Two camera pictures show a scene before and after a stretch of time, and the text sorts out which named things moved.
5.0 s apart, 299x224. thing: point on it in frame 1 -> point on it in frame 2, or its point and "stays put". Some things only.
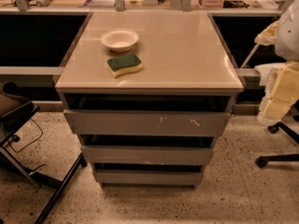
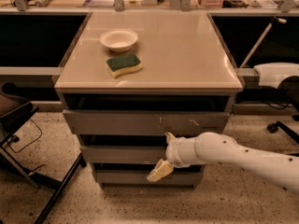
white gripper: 288,38 -> 172,152
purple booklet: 97,2 stays put
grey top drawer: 144,122 stays put
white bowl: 120,40 stays put
